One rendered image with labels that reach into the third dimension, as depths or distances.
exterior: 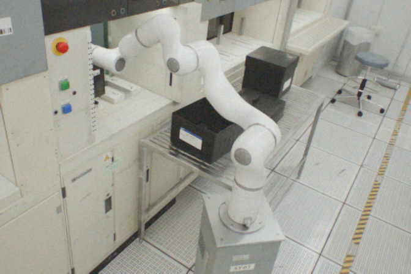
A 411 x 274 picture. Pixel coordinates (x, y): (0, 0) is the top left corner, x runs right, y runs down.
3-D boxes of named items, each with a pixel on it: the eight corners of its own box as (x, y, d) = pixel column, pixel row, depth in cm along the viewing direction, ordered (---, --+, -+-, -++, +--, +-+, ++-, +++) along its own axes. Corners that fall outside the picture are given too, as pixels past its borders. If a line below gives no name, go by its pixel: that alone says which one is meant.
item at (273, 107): (265, 134, 205) (270, 115, 198) (220, 117, 216) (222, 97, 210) (284, 115, 227) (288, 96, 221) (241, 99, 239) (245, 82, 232)
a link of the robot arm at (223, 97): (251, 168, 130) (269, 148, 143) (274, 155, 122) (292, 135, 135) (166, 59, 133) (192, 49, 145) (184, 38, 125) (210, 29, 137)
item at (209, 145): (168, 141, 189) (170, 112, 180) (202, 122, 208) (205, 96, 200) (210, 165, 175) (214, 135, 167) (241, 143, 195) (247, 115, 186)
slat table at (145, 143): (219, 295, 200) (241, 191, 162) (137, 241, 225) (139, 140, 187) (300, 178, 298) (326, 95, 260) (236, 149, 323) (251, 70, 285)
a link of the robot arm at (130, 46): (159, 19, 148) (117, 47, 168) (133, 27, 136) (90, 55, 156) (169, 40, 150) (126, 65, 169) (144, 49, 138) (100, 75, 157)
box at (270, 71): (277, 102, 242) (285, 67, 229) (239, 88, 253) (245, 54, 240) (292, 88, 264) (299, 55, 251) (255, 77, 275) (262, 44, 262)
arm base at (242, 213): (271, 231, 143) (281, 196, 134) (225, 235, 139) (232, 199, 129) (255, 197, 159) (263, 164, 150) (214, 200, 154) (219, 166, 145)
